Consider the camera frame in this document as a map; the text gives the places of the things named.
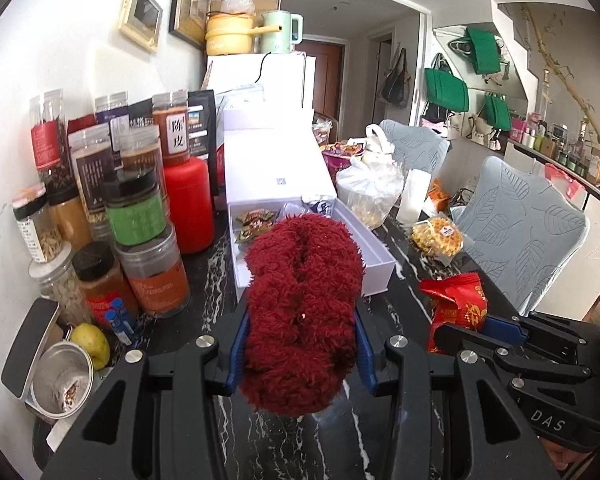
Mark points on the white paper roll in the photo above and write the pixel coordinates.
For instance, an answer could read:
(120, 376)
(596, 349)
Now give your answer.
(412, 195)

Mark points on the dry bamboo branch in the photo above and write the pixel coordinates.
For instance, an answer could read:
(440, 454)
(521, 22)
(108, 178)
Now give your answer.
(560, 65)

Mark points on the white kettle bottle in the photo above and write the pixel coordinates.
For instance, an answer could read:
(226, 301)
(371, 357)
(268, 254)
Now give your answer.
(379, 147)

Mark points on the jar of yellow powder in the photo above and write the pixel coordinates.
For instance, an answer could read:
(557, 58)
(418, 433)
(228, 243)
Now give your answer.
(72, 217)

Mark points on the waffle cookie packet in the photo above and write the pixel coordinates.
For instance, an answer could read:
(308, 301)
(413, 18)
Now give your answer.
(437, 237)

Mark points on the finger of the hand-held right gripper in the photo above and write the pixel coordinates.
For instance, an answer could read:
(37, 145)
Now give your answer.
(462, 337)
(500, 331)

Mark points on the row of cosmetic bottles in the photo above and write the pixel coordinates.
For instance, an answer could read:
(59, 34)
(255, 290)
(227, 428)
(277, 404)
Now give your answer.
(565, 150)

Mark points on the yellow pot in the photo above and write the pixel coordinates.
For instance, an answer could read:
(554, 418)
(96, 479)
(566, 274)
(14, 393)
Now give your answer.
(230, 35)

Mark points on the clear snack bag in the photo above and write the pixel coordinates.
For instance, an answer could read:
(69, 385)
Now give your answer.
(325, 127)

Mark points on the green brown snack packet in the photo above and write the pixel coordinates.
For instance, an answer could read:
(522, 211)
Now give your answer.
(255, 225)

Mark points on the tall red label jar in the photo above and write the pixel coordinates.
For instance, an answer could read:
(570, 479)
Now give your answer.
(50, 135)

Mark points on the dark red fluffy scrunchie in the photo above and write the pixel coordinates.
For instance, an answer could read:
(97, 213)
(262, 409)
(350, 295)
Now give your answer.
(300, 310)

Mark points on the red label spice jar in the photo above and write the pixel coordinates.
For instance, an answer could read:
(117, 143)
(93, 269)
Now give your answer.
(102, 285)

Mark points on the yellow lemon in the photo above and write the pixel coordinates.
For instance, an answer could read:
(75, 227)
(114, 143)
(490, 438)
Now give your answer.
(92, 345)

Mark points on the cream picture frame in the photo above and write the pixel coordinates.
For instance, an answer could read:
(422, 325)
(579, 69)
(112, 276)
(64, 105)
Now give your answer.
(140, 15)

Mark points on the orange snack packet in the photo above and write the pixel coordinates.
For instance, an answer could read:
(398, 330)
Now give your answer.
(439, 197)

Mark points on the brown door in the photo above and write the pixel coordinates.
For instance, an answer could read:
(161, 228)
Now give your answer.
(322, 80)

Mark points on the dark blue label jar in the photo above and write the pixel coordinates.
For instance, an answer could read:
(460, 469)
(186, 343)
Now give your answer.
(111, 105)

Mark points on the black label jar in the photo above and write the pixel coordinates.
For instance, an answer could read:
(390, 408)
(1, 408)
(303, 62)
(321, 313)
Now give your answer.
(92, 175)

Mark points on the dark gold picture frame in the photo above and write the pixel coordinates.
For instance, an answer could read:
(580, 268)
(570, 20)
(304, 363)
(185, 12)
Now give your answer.
(192, 2)

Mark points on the white fridge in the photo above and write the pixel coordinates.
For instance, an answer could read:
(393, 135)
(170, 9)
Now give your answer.
(280, 75)

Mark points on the red snack packet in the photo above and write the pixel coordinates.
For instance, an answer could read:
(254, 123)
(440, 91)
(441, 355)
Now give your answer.
(455, 305)

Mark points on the small dark pouch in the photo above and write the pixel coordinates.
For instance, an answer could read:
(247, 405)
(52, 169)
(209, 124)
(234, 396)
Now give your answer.
(141, 112)

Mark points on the metal cup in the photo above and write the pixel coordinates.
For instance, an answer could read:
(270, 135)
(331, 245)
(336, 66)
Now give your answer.
(62, 385)

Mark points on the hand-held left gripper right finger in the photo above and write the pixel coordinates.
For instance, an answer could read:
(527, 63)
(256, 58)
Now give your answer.
(367, 360)

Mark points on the light green kettle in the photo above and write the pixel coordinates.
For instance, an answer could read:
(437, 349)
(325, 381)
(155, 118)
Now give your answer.
(277, 32)

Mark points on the green label black-lid jar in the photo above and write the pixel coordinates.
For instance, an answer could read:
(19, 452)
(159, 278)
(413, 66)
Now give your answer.
(137, 210)

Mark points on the white plastic mailer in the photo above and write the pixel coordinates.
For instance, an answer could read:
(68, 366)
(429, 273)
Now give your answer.
(240, 96)

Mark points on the white label orange jar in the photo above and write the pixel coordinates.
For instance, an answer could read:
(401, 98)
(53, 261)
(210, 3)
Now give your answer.
(171, 130)

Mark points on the red canister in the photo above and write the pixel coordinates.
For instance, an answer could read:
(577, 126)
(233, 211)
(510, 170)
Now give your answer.
(190, 205)

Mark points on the silver purple snack packet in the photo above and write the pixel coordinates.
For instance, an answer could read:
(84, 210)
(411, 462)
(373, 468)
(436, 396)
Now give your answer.
(320, 206)

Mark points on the grey tin box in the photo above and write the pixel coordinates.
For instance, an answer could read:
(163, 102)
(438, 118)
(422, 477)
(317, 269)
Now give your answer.
(30, 345)

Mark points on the green tote bag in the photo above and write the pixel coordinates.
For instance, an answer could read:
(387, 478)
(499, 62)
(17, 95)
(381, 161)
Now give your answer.
(497, 112)
(447, 90)

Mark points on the clear jar of nuts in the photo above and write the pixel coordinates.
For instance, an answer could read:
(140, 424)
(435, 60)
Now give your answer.
(60, 295)

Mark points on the clear plastic bag with bowl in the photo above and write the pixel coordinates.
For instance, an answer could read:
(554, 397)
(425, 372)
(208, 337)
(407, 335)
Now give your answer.
(370, 190)

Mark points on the crumpled clear plastic bag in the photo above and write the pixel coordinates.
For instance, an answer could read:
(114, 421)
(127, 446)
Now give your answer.
(237, 2)

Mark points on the orange label clear jar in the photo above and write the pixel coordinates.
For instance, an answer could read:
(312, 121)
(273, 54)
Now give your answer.
(155, 275)

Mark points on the small white label jar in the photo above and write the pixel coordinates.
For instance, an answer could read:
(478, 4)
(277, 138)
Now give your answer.
(37, 225)

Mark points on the grey leaf-pattern chair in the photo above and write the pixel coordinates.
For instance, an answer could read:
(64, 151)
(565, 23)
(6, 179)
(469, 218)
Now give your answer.
(525, 230)
(420, 145)

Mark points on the jar of brown powder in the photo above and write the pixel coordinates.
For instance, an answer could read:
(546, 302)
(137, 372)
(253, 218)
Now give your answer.
(140, 152)

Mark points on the black printed pouch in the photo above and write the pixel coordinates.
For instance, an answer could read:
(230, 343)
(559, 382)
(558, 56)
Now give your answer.
(202, 130)

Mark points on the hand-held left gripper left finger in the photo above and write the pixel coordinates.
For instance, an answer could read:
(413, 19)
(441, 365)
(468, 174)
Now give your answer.
(236, 355)

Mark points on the black hanging bag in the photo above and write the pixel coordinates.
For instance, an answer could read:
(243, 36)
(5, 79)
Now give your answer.
(396, 82)

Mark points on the white gift box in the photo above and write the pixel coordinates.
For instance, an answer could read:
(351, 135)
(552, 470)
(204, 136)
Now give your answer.
(275, 160)

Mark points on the pink plastic bag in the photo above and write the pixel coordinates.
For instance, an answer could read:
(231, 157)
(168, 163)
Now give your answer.
(565, 180)

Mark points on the purple instant noodle cup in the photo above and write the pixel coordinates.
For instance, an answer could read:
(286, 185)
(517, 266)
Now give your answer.
(342, 157)

